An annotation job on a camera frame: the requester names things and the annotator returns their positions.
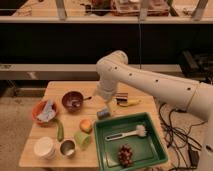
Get brown pine cone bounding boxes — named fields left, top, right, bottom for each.
left=118, top=144, right=133, bottom=167

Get white blue cloth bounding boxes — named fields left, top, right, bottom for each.
left=37, top=100, right=56, bottom=122

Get metal cup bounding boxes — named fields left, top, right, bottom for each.
left=60, top=140, right=75, bottom=157

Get dark striped block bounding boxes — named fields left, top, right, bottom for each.
left=115, top=93, right=128, bottom=102

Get orange fruit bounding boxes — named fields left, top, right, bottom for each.
left=79, top=119, right=92, bottom=133

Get orange bowl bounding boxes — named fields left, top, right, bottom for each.
left=31, top=100, right=58, bottom=126

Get green plastic tray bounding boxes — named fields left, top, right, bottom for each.
left=94, top=113, right=168, bottom=171

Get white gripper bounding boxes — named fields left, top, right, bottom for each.
left=95, top=87, right=115, bottom=102

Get black cables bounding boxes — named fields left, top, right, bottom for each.
left=157, top=101, right=208, bottom=171

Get white dish brush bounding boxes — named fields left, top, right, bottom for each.
left=105, top=125, right=147, bottom=141

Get green cucumber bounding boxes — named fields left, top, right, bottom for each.
left=55, top=119, right=64, bottom=142

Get spoon in brown bowl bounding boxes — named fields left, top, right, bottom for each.
left=71, top=96, right=92, bottom=107

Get yellow banana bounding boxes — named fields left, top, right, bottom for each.
left=117, top=99, right=141, bottom=107

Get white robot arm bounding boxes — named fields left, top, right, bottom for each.
left=95, top=50, right=213, bottom=171

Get white plastic cup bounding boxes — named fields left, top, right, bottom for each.
left=34, top=137, right=55, bottom=159

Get dark brown bowl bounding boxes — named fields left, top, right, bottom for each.
left=62, top=91, right=83, bottom=113

